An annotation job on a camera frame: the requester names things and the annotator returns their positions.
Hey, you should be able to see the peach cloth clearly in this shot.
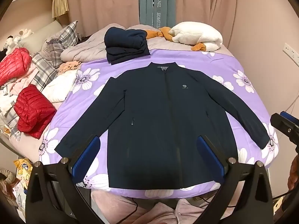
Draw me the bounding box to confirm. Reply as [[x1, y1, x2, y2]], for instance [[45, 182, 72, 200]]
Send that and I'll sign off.
[[57, 61, 81, 73]]

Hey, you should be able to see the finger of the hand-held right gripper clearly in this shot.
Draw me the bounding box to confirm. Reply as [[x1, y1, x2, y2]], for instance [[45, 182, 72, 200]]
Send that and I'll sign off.
[[270, 111, 299, 146]]

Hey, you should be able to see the stack of folded navy clothes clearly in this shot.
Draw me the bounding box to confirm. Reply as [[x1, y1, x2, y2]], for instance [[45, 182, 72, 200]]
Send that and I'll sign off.
[[104, 27, 150, 66]]

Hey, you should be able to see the beige quilt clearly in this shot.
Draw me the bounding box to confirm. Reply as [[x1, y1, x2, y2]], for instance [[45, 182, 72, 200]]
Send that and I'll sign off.
[[60, 24, 234, 62]]

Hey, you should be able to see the pink fleece blanket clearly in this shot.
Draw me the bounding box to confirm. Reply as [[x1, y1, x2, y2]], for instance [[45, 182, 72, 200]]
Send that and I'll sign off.
[[90, 190, 225, 224]]

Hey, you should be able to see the pink clothes pile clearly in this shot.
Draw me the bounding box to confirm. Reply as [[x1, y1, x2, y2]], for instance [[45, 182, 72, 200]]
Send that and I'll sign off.
[[0, 63, 39, 98]]

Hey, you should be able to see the light red down jacket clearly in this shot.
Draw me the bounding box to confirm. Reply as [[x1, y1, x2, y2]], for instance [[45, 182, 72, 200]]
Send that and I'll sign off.
[[0, 47, 33, 87]]

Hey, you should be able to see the yellow snack bag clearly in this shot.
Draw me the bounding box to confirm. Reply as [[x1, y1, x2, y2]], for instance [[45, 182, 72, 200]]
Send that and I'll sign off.
[[13, 158, 34, 189]]

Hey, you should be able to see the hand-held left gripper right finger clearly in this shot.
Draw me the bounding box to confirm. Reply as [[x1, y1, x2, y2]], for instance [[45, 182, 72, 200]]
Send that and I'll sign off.
[[197, 135, 274, 224]]

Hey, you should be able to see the dark red down jacket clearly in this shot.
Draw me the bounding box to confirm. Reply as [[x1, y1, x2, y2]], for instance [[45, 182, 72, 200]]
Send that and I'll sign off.
[[13, 84, 57, 140]]

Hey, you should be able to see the black cable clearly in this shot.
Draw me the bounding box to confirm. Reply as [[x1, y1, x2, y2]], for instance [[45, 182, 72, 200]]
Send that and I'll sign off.
[[272, 187, 293, 201]]

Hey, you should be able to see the navy zip jacket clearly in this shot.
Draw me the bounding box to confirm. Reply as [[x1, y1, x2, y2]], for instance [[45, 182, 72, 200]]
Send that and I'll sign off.
[[54, 62, 271, 190]]

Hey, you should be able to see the white wall socket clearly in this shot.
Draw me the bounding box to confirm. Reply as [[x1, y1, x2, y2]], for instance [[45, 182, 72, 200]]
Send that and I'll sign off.
[[283, 43, 299, 64]]

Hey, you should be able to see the white plush dog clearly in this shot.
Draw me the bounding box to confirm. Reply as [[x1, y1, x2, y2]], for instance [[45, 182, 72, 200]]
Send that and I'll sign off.
[[5, 35, 20, 55]]

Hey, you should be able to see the cream headboard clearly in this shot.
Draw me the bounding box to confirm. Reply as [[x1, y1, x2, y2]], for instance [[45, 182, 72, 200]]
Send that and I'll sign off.
[[20, 20, 63, 59]]

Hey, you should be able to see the white printed cloth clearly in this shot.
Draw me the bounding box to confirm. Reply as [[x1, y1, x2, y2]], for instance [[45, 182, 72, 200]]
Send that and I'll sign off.
[[0, 91, 24, 131]]

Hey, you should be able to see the grey-green hanging towel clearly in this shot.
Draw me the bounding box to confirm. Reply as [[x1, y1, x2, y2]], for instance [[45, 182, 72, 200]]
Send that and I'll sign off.
[[139, 0, 176, 27]]

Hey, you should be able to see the large plaid pillow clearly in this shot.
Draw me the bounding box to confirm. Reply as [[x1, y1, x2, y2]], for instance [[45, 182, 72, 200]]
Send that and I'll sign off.
[[41, 21, 81, 62]]

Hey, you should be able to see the beige tassel fringe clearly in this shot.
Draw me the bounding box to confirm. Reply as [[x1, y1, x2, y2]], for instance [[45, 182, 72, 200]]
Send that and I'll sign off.
[[52, 0, 69, 18]]

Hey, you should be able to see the purple floral bed cover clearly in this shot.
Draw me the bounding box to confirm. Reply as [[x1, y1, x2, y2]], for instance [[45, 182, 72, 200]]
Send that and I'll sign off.
[[38, 48, 279, 199]]

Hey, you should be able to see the white pillow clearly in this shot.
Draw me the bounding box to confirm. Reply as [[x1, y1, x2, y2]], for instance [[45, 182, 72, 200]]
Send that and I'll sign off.
[[42, 69, 78, 103]]

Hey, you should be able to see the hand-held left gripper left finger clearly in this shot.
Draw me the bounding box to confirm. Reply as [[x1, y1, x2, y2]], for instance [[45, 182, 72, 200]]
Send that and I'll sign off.
[[25, 135, 101, 224]]

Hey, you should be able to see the white and orange plush toy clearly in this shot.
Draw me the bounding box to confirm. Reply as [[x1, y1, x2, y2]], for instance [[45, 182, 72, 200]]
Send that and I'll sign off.
[[144, 21, 223, 52]]

